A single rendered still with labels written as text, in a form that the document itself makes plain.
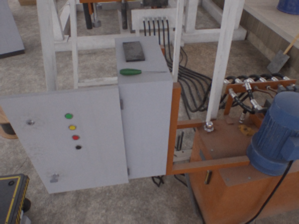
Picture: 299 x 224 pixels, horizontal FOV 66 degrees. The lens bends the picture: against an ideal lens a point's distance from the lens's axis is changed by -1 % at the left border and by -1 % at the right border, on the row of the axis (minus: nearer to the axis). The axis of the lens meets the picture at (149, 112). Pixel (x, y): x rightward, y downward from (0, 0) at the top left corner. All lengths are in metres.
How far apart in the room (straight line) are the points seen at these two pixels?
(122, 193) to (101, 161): 0.91
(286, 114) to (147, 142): 0.65
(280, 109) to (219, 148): 0.46
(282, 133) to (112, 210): 1.29
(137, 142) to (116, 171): 0.20
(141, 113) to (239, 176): 0.73
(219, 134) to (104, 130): 0.87
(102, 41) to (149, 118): 3.07
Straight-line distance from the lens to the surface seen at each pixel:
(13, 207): 1.78
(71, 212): 1.99
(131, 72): 0.87
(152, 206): 1.93
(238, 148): 1.55
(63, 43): 4.02
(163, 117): 0.96
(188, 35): 4.10
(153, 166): 1.21
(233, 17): 1.39
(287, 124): 1.26
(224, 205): 1.58
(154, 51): 1.05
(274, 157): 1.42
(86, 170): 1.15
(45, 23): 1.25
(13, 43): 4.17
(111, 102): 0.86
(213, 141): 1.54
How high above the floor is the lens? 1.72
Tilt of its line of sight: 41 degrees down
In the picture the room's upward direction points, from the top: straight up
